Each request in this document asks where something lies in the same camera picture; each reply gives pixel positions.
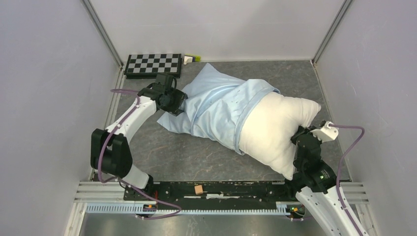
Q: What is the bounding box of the black white checkerboard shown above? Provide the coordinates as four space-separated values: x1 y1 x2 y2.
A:
124 54 182 79

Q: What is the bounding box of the white pillow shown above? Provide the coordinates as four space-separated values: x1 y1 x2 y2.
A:
238 92 321 180

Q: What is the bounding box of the light blue pillowcase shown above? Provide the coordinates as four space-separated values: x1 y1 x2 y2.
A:
157 63 280 155

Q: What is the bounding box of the small wooden cube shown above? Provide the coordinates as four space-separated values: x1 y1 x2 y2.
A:
194 185 204 195

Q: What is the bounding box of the white slotted cable duct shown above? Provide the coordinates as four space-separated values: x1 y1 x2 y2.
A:
85 203 291 216

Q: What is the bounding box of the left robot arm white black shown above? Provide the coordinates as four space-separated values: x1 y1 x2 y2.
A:
90 73 187 201

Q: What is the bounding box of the small white green block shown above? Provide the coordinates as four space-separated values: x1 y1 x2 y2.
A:
183 54 201 65

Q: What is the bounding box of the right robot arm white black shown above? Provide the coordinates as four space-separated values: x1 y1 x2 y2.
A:
284 121 368 236

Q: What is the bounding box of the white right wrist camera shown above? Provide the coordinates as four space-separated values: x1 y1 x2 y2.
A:
310 120 339 143

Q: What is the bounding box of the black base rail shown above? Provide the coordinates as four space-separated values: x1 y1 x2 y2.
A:
123 180 303 211

